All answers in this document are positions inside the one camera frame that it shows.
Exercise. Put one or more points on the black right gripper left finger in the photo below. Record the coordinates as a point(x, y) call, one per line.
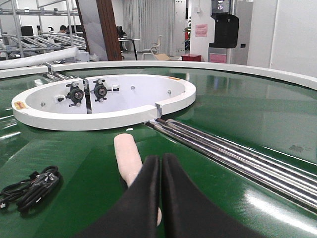
point(110, 226)

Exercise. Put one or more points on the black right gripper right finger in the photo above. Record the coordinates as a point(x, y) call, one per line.
point(188, 213)

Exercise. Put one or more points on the pink hand broom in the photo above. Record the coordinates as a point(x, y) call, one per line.
point(128, 158)

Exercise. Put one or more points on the steel conveyor rollers right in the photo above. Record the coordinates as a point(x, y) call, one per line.
point(285, 179)

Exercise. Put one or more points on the steel conveyor rollers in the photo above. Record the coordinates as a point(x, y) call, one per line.
point(285, 179)
point(54, 76)

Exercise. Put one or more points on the steel conveyor rollers left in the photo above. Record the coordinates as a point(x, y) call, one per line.
point(54, 76)

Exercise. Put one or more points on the white outer conveyor rim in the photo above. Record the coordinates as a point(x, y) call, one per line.
point(287, 77)

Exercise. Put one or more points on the red box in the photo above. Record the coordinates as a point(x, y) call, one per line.
point(191, 57)

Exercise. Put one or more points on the white chair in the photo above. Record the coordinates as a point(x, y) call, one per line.
point(154, 48)

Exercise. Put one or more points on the white foam tube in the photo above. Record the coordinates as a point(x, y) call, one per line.
point(38, 59)

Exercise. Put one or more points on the seated person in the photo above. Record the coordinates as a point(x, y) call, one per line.
point(63, 29)

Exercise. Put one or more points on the metal roller rack shelving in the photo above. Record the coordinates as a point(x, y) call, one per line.
point(30, 27)

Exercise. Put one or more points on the brown wooden pillar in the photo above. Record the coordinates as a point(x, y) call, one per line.
point(109, 30)

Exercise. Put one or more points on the white inner ring housing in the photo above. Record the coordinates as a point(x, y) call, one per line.
point(131, 99)

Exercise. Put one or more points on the black bearing mount right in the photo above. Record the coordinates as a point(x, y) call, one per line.
point(100, 91)

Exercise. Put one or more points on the black bearing mount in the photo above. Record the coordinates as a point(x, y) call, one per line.
point(100, 91)
point(75, 94)

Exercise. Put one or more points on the black bearing mount left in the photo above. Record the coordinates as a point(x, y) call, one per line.
point(75, 94)

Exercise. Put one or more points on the black wall-mounted machine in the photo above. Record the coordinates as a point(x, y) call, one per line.
point(226, 24)

